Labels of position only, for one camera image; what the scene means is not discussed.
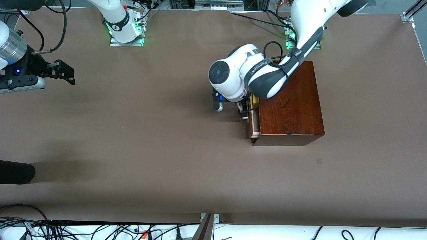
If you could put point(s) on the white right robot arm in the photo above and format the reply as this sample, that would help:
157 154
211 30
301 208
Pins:
116 20

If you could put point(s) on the small metal bracket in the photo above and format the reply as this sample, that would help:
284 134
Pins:
217 218

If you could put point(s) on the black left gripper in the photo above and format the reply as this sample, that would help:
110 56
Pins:
244 107

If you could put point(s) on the yellow block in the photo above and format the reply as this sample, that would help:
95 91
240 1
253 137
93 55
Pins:
255 101

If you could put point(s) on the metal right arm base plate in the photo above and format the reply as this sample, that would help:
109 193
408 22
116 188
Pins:
115 43

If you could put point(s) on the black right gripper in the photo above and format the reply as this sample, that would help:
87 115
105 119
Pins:
36 64

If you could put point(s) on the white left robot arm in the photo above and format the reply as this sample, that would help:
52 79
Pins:
233 76

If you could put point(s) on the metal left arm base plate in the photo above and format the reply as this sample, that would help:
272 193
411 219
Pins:
288 40

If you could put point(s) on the dark brown wooden cabinet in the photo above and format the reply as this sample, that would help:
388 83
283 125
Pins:
293 113

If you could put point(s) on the grey power strip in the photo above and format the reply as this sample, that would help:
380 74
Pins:
218 4

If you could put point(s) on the aluminium profile bar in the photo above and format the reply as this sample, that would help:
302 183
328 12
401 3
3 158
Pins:
204 230

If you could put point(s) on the black cylinder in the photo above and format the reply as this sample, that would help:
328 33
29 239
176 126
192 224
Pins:
16 172

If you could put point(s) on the light wood drawer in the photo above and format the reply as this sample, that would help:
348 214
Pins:
255 123

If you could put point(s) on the aluminium frame corner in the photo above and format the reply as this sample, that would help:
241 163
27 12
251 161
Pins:
412 13

